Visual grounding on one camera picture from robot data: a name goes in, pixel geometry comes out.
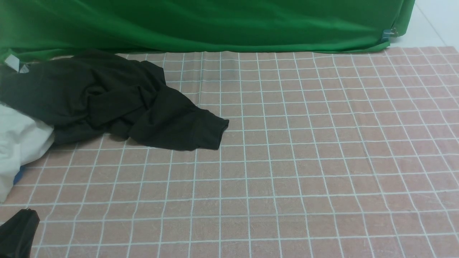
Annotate dark gray long-sleeve shirt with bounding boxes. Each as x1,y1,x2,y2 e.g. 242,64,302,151
1,50,229,151

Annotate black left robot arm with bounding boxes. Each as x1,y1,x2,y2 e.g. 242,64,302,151
0,209,40,258

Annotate pink grid tablecloth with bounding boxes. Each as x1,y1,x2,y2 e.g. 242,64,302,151
1,46,459,258

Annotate blue binder clip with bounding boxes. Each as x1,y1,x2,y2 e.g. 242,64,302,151
381,28,398,42

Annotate white garment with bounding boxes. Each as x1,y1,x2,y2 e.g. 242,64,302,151
0,103,55,202

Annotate blue garment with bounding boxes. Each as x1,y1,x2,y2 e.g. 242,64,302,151
13,166,25,185

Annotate green backdrop cloth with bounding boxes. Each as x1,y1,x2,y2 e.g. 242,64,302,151
0,0,415,62

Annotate white paper tag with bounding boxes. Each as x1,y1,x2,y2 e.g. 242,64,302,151
4,54,29,73

